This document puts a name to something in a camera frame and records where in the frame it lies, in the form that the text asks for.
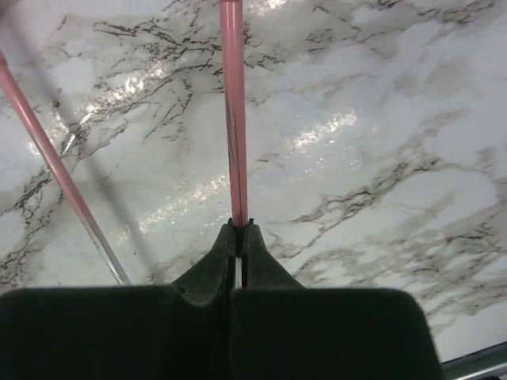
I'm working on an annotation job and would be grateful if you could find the pink badminton racket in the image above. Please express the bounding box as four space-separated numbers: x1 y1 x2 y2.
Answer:
219 1 249 243
1 56 132 286

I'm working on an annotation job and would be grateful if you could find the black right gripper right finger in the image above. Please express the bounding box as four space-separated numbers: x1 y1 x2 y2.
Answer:
231 223 443 379

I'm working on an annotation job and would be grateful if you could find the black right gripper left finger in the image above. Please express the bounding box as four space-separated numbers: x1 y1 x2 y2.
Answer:
1 223 236 379

